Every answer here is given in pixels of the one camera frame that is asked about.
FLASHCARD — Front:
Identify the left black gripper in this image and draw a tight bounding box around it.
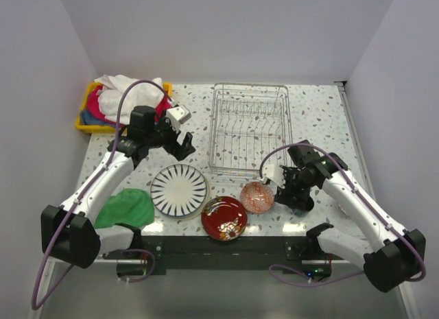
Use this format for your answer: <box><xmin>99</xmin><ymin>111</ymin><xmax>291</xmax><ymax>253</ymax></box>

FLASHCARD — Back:
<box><xmin>145</xmin><ymin>110</ymin><xmax>195</xmax><ymax>161</ymax></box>

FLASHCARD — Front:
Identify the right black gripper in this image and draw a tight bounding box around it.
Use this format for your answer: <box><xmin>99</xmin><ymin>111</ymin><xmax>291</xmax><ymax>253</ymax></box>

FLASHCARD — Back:
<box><xmin>274</xmin><ymin>165</ymin><xmax>315</xmax><ymax>211</ymax></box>

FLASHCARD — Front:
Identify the dark blue mug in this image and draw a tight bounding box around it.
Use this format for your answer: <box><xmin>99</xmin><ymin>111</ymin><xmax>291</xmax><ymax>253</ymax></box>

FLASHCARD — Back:
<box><xmin>292</xmin><ymin>198</ymin><xmax>314</xmax><ymax>217</ymax></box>

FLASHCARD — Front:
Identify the wire dish rack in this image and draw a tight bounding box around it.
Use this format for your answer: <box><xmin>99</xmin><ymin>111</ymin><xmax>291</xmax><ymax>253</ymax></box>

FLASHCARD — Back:
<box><xmin>208</xmin><ymin>82</ymin><xmax>292</xmax><ymax>177</ymax></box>

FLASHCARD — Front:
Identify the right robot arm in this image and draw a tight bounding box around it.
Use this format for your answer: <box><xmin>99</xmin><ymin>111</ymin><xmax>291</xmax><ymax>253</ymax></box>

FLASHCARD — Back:
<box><xmin>259</xmin><ymin>140</ymin><xmax>427</xmax><ymax>292</ymax></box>

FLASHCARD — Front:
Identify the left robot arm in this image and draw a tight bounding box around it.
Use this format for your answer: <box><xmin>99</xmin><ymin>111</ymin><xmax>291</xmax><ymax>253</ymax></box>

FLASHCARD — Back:
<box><xmin>40</xmin><ymin>106</ymin><xmax>195</xmax><ymax>268</ymax></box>

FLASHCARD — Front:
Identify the red patterned small dish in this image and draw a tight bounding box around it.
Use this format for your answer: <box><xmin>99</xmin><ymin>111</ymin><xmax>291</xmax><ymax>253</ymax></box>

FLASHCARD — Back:
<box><xmin>337</xmin><ymin>203</ymin><xmax>351</xmax><ymax>218</ymax></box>

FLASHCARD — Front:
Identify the pink cloth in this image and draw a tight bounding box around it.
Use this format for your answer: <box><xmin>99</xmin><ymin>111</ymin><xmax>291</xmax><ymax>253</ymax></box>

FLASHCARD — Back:
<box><xmin>85</xmin><ymin>84</ymin><xmax>171</xmax><ymax>127</ymax></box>

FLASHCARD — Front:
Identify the white towel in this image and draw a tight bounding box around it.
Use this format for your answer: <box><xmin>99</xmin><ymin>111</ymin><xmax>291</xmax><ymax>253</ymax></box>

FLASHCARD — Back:
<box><xmin>95</xmin><ymin>75</ymin><xmax>164</xmax><ymax>125</ymax></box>

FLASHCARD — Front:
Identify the orange patterned bowl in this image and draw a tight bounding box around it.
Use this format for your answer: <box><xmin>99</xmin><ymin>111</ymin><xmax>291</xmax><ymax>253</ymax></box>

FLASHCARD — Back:
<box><xmin>239</xmin><ymin>182</ymin><xmax>274</xmax><ymax>214</ymax></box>

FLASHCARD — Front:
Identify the yellow plastic bin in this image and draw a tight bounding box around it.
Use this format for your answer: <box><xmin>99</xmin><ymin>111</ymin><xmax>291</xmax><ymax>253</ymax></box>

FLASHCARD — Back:
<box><xmin>75</xmin><ymin>75</ymin><xmax>172</xmax><ymax>134</ymax></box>

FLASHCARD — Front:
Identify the blue striped white plate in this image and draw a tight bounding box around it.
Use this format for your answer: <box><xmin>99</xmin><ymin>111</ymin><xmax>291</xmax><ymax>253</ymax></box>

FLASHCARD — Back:
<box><xmin>150</xmin><ymin>164</ymin><xmax>210</xmax><ymax>219</ymax></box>

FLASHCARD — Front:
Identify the green cloth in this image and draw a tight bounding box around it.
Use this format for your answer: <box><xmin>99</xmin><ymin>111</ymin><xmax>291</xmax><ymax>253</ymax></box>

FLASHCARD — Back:
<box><xmin>94</xmin><ymin>189</ymin><xmax>154</xmax><ymax>229</ymax></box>

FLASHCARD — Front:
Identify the blue checked cloth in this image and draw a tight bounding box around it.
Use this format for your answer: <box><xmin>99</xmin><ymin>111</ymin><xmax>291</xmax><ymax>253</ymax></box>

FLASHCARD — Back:
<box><xmin>79</xmin><ymin>109</ymin><xmax>95</xmax><ymax>126</ymax></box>

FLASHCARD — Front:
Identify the red floral plate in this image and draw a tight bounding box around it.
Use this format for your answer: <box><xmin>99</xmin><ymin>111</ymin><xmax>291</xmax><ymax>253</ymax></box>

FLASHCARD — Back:
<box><xmin>201</xmin><ymin>196</ymin><xmax>248</xmax><ymax>241</ymax></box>

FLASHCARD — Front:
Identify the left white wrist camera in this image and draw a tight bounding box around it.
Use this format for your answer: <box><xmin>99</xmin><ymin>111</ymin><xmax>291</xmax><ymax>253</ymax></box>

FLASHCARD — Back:
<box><xmin>165</xmin><ymin>106</ymin><xmax>191</xmax><ymax>126</ymax></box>

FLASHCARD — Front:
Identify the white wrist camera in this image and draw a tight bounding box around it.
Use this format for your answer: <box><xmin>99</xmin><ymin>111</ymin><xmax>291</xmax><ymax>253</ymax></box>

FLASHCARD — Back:
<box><xmin>165</xmin><ymin>106</ymin><xmax>191</xmax><ymax>126</ymax></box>
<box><xmin>261</xmin><ymin>164</ymin><xmax>285</xmax><ymax>189</ymax></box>

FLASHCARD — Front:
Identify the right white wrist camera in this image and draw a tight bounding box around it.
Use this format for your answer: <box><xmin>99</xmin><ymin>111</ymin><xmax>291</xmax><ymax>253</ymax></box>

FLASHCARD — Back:
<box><xmin>261</xmin><ymin>164</ymin><xmax>285</xmax><ymax>189</ymax></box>

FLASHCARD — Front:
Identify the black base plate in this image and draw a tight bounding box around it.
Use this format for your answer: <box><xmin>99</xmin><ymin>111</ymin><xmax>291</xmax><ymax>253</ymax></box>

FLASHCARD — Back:
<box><xmin>104</xmin><ymin>235</ymin><xmax>339</xmax><ymax>277</ymax></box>

